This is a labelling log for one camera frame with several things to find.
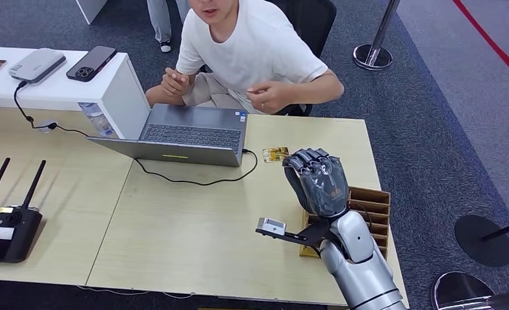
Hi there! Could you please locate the person's right hand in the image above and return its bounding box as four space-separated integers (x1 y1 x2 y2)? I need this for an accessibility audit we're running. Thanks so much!
160 67 192 98

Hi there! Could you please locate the black device cable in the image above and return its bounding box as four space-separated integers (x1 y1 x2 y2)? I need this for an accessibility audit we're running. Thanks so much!
13 81 90 139

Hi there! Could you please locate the chrome round stanchion base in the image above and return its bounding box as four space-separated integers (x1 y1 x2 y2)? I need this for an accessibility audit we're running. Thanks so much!
430 271 509 310

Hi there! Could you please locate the wooden card holder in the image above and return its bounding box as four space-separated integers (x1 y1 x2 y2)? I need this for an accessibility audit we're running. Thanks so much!
299 186 391 260

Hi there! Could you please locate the black round stanchion base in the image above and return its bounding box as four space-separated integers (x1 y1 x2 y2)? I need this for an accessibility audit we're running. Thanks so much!
454 214 509 268

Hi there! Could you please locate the yellow printed card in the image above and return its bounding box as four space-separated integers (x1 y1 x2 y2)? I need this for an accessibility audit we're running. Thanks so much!
262 147 290 163

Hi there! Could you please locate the thin white cable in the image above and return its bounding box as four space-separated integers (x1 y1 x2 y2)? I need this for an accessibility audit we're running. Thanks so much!
76 285 193 300

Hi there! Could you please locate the chrome stanchion post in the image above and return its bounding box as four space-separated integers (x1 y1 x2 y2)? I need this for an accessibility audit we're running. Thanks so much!
351 0 401 72

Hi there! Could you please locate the clear plastic bottle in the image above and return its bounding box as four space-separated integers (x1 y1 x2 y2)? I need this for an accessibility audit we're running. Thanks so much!
76 101 116 139

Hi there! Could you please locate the person's left hand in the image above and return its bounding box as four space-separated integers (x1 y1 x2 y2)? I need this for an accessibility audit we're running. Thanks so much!
245 80 292 115

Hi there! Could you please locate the grey flat device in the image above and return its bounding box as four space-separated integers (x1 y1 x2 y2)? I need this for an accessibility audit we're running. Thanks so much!
8 48 67 85

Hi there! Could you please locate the white desk shelf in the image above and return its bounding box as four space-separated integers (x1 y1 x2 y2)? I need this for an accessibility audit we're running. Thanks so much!
0 46 151 141

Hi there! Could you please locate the black office chair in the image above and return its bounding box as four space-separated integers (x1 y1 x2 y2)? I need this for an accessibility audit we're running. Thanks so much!
267 0 337 117

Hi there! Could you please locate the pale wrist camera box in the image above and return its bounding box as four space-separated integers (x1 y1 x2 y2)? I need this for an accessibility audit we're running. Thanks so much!
255 217 337 248

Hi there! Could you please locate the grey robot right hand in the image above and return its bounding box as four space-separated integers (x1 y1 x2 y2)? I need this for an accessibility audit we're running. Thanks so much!
282 148 350 220

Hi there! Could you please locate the grey laptop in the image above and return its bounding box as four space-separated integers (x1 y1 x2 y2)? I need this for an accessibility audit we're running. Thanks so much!
85 103 249 168

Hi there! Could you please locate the black smartphone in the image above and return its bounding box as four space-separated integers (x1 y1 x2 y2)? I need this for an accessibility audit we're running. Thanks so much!
65 45 118 83

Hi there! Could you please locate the black laptop cable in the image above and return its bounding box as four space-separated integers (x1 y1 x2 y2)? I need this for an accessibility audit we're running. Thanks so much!
133 148 259 187

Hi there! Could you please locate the black remote controller with antennas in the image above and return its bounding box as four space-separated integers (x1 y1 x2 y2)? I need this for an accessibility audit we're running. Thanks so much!
0 158 47 264

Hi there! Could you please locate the standing person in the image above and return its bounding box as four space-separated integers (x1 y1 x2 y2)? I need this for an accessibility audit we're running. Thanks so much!
146 0 191 54

